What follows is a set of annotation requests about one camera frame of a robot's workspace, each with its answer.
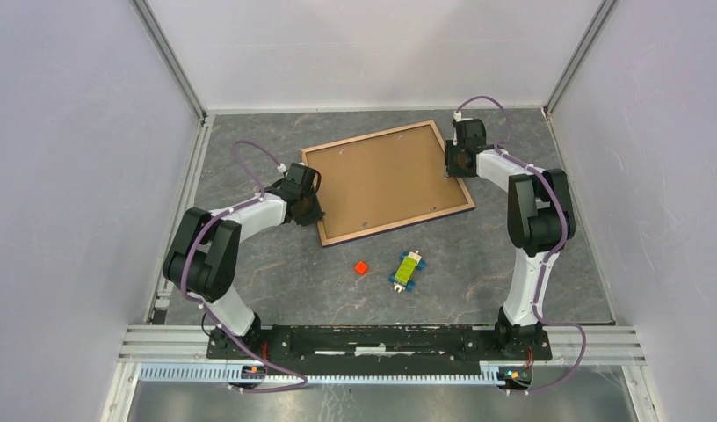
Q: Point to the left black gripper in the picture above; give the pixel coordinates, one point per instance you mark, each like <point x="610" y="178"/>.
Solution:
<point x="315" y="215"/>

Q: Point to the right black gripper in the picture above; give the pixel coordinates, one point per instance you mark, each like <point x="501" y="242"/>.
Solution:
<point x="451" y="148"/>

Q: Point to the wooden picture frame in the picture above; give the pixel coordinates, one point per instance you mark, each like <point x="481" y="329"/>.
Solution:
<point x="335" y="233"/>

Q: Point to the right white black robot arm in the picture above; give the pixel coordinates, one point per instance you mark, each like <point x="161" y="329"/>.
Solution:
<point x="539" y="223"/>

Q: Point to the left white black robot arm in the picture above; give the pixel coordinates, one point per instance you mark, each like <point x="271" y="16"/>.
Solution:
<point x="201" y="261"/>

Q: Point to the green blue toy brick car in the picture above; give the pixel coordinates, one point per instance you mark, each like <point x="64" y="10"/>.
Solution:
<point x="402" y="280"/>

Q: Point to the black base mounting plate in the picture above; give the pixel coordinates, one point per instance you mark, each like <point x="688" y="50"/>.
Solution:
<point x="389" y="349"/>

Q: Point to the left corner aluminium post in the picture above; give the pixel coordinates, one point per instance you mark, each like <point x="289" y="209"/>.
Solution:
<point x="166" y="51"/>

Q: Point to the corner aluminium post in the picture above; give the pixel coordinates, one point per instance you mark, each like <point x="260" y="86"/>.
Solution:
<point x="166" y="51"/>
<point x="575" y="62"/>

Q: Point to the right corner aluminium post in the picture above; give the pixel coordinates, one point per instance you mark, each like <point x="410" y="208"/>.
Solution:
<point x="575" y="62"/>

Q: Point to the white slotted cable duct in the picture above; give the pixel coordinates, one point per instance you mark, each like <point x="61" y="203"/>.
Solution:
<point x="237" y="374"/>

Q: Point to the aluminium rail front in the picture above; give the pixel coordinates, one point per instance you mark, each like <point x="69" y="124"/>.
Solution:
<point x="606" y="345"/>

